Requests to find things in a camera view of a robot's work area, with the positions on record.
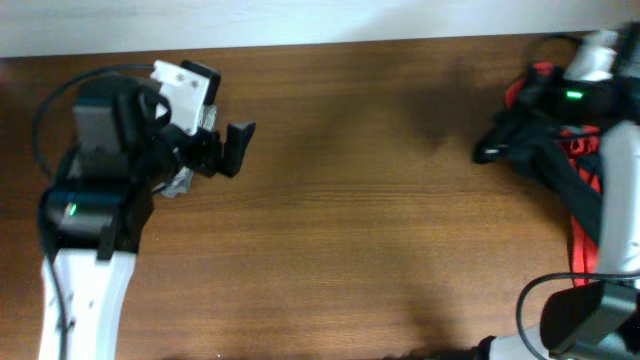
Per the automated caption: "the black t-shirt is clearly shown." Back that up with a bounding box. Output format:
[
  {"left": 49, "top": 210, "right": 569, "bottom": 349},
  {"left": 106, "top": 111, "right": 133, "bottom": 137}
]
[{"left": 523, "top": 137, "right": 602, "bottom": 245}]

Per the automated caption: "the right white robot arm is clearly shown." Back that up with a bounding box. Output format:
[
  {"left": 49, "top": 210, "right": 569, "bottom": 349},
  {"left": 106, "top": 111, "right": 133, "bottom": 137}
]
[{"left": 470, "top": 22, "right": 639, "bottom": 359}]

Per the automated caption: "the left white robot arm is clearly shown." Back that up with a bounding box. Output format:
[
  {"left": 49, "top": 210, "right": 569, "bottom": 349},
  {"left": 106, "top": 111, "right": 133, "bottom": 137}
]
[{"left": 38, "top": 64, "right": 255, "bottom": 359}]

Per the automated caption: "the red garment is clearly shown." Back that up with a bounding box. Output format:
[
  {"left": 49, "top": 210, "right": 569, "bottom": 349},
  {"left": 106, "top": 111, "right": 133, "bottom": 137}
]
[{"left": 504, "top": 62, "right": 603, "bottom": 273}]

